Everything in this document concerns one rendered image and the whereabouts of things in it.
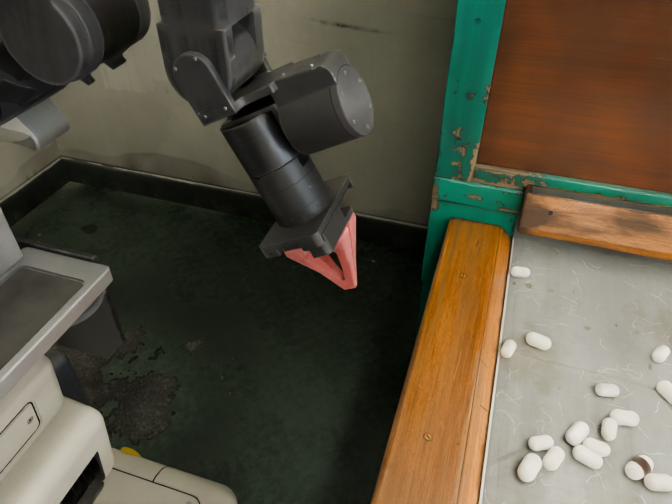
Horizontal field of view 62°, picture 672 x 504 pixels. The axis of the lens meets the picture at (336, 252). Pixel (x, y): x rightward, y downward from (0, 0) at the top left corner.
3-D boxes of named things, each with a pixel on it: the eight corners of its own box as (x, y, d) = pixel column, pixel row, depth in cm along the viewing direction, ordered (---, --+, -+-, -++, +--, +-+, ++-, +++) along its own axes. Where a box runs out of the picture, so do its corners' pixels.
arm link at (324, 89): (215, 28, 50) (163, 64, 43) (322, -29, 44) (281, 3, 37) (282, 144, 55) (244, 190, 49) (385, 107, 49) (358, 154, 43)
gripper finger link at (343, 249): (391, 252, 59) (352, 179, 55) (374, 297, 54) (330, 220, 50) (337, 264, 63) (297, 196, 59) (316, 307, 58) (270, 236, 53)
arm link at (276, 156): (232, 99, 51) (202, 127, 47) (292, 73, 48) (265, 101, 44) (269, 162, 55) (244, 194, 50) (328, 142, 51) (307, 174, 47)
